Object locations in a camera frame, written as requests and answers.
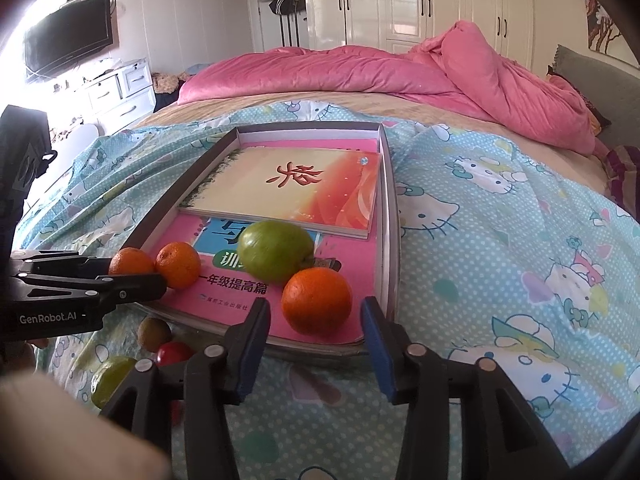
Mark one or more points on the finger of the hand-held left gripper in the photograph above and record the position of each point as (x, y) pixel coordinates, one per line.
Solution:
(65, 262)
(135, 287)

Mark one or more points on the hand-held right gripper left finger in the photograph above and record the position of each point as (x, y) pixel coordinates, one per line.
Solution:
(252, 355)

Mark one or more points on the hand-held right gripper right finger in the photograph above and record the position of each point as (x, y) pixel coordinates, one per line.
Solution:
(381, 355)

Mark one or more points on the small orange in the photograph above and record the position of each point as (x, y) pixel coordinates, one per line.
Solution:
(177, 265)
(131, 261)

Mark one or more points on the brown kiwi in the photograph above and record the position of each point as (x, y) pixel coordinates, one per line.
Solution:
(154, 335)

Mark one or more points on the red tomato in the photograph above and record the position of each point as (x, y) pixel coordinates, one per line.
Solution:
(174, 353)

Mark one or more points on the large orange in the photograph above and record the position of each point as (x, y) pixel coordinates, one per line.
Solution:
(316, 302)

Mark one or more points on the small green guava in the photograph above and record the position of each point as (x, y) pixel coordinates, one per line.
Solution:
(112, 380)

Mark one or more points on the large green guava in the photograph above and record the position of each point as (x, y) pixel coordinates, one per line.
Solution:
(272, 250)

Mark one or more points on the grey shallow cardboard box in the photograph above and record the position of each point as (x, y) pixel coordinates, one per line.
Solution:
(389, 185)

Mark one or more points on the person's left forearm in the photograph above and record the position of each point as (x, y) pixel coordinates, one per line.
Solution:
(75, 430)

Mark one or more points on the pink and blue workbook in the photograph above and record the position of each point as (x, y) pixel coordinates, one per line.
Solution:
(240, 310)

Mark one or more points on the white round chair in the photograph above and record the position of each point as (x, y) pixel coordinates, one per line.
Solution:
(75, 140)

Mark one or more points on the cartoon cat printed bed sheet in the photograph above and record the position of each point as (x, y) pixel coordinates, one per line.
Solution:
(475, 240)

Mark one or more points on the cream and orange book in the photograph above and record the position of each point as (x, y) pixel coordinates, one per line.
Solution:
(300, 195)

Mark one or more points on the white drawer dresser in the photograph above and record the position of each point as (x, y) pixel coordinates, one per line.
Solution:
(125, 95)

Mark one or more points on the brown plush toy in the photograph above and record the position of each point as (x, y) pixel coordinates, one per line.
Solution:
(167, 81)

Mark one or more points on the black flat television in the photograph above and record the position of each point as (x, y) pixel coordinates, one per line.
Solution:
(67, 35)

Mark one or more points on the blue folded cloth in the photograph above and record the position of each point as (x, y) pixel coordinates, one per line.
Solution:
(197, 67)

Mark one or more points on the beige bed sheet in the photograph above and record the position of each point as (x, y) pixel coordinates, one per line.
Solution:
(325, 98)

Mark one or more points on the pink duvet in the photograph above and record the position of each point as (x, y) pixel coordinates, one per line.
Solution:
(350, 70)

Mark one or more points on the purple striped cloth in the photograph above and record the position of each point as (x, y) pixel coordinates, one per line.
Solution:
(622, 170)

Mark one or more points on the white glossy wardrobe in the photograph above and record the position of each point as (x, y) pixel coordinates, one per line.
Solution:
(400, 0)

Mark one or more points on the flower branch wall picture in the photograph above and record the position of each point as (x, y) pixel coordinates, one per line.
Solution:
(607, 30)

